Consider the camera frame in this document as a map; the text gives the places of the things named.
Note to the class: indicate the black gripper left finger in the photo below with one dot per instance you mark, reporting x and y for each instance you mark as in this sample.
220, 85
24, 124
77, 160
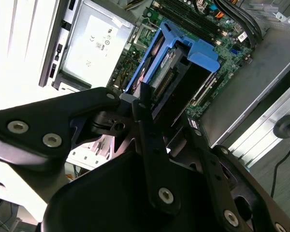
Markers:
38, 125

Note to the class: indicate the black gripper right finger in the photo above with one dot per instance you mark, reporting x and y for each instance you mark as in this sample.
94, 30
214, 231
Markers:
215, 178

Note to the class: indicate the hard disk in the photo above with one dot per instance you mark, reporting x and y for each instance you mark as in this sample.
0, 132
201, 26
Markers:
203, 60

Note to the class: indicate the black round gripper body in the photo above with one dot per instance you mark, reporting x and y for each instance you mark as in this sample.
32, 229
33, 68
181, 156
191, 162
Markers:
99, 200

